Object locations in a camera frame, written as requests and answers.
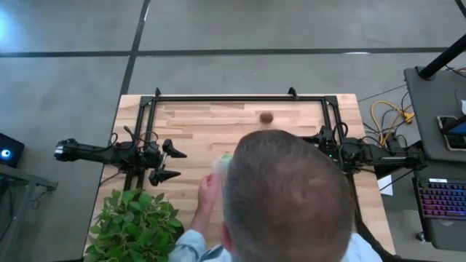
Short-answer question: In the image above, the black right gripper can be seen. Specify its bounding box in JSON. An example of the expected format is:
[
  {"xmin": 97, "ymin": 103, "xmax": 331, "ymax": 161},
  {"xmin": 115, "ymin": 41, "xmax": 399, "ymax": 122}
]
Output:
[{"xmin": 301, "ymin": 125, "xmax": 343, "ymax": 161}]

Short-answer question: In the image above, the person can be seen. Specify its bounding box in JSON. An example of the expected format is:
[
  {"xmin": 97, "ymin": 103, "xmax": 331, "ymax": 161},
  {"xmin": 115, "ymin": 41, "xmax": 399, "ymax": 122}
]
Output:
[{"xmin": 168, "ymin": 129, "xmax": 384, "ymax": 262}]

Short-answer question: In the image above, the rgb keyboard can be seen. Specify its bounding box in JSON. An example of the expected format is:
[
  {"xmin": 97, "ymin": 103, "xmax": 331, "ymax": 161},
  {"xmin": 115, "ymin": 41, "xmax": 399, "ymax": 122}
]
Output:
[{"xmin": 411, "ymin": 176, "xmax": 466, "ymax": 253}]

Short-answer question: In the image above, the white paper sheet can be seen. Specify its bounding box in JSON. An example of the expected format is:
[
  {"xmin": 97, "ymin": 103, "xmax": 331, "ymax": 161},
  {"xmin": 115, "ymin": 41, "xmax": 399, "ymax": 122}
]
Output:
[{"xmin": 377, "ymin": 174, "xmax": 395, "ymax": 197}]

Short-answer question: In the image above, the black box with blue light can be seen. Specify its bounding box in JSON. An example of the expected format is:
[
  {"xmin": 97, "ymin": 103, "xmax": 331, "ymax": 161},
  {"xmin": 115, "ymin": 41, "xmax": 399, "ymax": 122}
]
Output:
[{"xmin": 0, "ymin": 132, "xmax": 26, "ymax": 169}]

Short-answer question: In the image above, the grey desk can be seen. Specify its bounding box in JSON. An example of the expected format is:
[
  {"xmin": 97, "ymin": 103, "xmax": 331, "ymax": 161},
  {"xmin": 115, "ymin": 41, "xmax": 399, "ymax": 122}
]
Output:
[{"xmin": 403, "ymin": 66, "xmax": 466, "ymax": 164}]

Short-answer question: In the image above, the yellow cable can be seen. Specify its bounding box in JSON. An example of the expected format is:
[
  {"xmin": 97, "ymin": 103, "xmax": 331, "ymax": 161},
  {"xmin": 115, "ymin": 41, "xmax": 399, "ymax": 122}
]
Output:
[{"xmin": 370, "ymin": 100, "xmax": 416, "ymax": 154}]

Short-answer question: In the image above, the black pole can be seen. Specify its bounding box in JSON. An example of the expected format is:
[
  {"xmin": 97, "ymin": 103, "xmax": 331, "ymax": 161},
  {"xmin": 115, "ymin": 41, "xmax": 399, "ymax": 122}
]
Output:
[{"xmin": 417, "ymin": 34, "xmax": 466, "ymax": 80}]

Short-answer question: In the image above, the grey metal side table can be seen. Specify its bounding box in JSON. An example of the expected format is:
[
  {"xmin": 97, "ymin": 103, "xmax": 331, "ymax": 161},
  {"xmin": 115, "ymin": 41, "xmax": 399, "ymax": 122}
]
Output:
[{"xmin": 0, "ymin": 162, "xmax": 59, "ymax": 255}]

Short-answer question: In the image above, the black aluminium table frame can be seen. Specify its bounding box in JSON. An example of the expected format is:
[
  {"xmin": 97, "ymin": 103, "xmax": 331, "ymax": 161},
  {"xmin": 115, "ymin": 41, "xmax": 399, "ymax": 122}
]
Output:
[{"xmin": 122, "ymin": 86, "xmax": 398, "ymax": 262}]

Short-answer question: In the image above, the brown toy kiwi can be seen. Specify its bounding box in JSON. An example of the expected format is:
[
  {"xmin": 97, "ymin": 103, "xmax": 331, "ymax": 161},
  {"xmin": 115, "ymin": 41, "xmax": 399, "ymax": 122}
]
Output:
[{"xmin": 258, "ymin": 110, "xmax": 275, "ymax": 125}]

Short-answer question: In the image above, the black smartphone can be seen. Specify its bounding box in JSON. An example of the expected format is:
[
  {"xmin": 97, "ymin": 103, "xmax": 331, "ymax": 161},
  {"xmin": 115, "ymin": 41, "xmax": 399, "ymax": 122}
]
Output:
[{"xmin": 436, "ymin": 114, "xmax": 466, "ymax": 152}]

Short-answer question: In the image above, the person's hand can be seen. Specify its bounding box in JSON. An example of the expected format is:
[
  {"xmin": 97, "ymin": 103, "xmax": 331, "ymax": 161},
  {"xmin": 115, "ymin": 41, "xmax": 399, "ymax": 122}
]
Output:
[{"xmin": 197, "ymin": 173, "xmax": 224, "ymax": 213}]

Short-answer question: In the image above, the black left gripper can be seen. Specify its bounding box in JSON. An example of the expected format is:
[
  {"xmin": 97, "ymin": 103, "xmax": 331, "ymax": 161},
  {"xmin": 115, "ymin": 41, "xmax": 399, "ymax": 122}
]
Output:
[{"xmin": 143, "ymin": 138, "xmax": 188, "ymax": 187}]

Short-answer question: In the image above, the person's forearm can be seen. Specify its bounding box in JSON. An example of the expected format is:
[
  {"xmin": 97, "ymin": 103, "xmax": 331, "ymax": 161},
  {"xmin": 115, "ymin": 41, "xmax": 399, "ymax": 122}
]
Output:
[{"xmin": 188, "ymin": 203, "xmax": 219, "ymax": 237}]

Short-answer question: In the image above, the green potted plant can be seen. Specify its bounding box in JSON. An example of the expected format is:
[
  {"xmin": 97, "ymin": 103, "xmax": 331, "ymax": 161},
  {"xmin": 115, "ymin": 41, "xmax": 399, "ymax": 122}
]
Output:
[{"xmin": 83, "ymin": 187, "xmax": 186, "ymax": 262}]

